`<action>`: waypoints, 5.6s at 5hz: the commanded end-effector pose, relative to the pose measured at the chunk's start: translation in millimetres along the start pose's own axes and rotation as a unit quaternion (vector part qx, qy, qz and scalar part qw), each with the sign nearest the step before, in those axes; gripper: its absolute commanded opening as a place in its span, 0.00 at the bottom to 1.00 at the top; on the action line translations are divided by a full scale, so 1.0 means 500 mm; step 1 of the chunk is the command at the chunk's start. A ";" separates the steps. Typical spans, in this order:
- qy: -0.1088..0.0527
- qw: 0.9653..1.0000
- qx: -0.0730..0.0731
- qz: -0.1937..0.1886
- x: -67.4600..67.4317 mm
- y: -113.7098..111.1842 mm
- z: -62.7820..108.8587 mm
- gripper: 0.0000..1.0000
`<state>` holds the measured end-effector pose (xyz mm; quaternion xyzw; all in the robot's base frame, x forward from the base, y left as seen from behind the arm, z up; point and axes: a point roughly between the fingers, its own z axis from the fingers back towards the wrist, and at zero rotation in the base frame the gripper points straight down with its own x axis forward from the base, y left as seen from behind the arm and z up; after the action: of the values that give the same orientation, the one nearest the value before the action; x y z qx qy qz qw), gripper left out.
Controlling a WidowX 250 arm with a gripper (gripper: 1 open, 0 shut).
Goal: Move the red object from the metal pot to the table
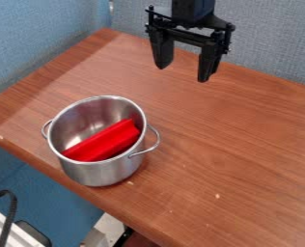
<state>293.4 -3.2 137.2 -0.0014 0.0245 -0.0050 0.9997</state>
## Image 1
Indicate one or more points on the red block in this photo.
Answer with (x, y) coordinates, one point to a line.
(106, 143)

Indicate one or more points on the white device with black part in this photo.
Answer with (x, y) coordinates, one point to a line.
(24, 236)

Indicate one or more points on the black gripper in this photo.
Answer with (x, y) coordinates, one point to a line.
(188, 14)

